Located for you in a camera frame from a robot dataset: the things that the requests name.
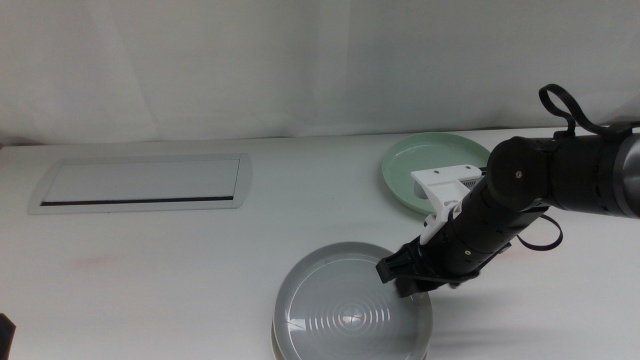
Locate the white fabric backdrop curtain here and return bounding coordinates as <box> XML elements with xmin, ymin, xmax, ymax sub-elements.
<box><xmin>0</xmin><ymin>0</ymin><xmax>640</xmax><ymax>147</ymax></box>

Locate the black strap loop right arm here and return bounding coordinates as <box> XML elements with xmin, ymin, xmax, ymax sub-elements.
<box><xmin>538</xmin><ymin>83</ymin><xmax>640</xmax><ymax>140</ymax></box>

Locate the mint green shallow plastic bowl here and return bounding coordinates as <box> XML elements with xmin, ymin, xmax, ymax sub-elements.
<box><xmin>381</xmin><ymin>131</ymin><xmax>492</xmax><ymax>216</ymax></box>

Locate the grey shallow plastic bowl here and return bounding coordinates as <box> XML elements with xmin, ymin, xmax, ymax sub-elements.
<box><xmin>272</xmin><ymin>241</ymin><xmax>434</xmax><ymax>360</ymax></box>

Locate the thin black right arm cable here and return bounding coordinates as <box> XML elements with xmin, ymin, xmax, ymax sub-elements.
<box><xmin>516</xmin><ymin>213</ymin><xmax>565</xmax><ymax>253</ymax></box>

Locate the silver table cable hatch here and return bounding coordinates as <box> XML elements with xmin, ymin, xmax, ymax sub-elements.
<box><xmin>27</xmin><ymin>153</ymin><xmax>253</xmax><ymax>216</ymax></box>

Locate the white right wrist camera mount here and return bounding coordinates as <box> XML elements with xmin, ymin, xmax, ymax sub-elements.
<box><xmin>410</xmin><ymin>164</ymin><xmax>484</xmax><ymax>246</ymax></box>

